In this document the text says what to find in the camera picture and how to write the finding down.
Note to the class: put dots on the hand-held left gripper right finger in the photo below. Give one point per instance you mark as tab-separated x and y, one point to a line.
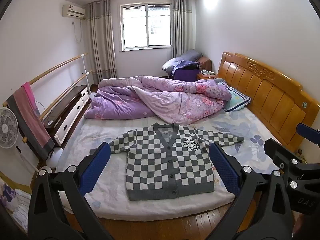
225	170

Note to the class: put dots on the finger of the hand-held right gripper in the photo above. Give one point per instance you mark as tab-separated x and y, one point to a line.
306	131
277	150

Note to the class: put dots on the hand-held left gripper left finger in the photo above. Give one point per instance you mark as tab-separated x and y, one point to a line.
96	166

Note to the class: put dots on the grey white checkered cardigan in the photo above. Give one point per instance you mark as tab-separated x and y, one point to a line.
160	165

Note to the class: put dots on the person's right forearm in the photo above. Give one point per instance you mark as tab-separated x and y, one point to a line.
298	226

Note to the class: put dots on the pale floral bed sheet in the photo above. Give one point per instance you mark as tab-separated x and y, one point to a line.
112	192

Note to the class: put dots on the white round object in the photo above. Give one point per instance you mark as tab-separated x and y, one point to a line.
55	158

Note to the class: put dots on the wooden bed headboard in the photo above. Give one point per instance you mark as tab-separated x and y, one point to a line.
270	92

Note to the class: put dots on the dark topped white cabinet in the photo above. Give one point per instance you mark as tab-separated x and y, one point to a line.
67	110

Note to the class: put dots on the light blue striped pillow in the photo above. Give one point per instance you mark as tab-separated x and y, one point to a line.
237	100

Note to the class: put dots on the pink grey striped towel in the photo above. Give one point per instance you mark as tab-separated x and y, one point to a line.
30	120

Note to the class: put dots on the purple floral quilt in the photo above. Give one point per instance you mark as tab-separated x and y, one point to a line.
150	97

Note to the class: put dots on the wooden nightstand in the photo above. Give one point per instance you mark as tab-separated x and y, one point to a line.
206	76

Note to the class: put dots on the white standing fan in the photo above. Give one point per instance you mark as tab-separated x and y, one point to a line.
7	127

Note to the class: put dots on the dark purple cloth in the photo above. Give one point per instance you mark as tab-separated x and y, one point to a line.
185	73

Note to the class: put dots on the brown armchair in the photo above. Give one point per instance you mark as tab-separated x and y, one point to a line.
206	62

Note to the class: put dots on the folded grey blue blanket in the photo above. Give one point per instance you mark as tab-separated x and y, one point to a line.
180	60

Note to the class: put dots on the grey beige curtain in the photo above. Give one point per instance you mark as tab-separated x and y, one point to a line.
183	27
102	42

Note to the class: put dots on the white framed window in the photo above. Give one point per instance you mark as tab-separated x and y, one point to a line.
146	26

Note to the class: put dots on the long wooden wall rail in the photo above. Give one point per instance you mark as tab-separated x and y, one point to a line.
57	66
71	86

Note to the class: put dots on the floral cloth on wooden frame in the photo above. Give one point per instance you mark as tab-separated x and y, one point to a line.
12	200

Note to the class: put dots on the white rail post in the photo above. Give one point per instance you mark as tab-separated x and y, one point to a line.
84	67

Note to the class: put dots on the white wall air conditioner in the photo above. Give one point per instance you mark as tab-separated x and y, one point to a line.
73	11

